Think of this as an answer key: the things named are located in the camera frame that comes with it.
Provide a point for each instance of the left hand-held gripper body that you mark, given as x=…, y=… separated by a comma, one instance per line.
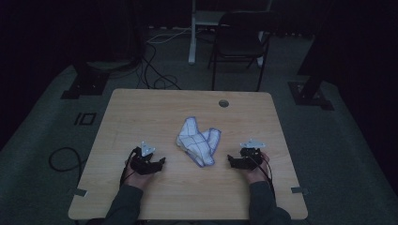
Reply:
x=142, y=164

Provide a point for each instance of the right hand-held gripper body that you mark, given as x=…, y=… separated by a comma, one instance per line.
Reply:
x=252, y=154

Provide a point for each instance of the white cloth with purple edge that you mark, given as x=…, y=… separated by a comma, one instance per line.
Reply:
x=195, y=146

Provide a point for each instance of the person's left hand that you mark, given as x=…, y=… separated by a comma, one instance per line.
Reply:
x=137, y=179

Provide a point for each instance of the person's right hand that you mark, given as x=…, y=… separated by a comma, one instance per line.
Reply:
x=257, y=175

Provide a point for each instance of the grey tape piece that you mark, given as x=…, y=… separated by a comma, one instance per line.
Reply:
x=299, y=190
x=80, y=192

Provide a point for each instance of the black stand base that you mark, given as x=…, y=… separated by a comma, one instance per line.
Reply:
x=84, y=84
x=309, y=93

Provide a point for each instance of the black folding chair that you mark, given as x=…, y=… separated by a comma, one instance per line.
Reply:
x=239, y=43

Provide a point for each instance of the white desk frame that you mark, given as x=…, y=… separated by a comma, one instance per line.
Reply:
x=193, y=37

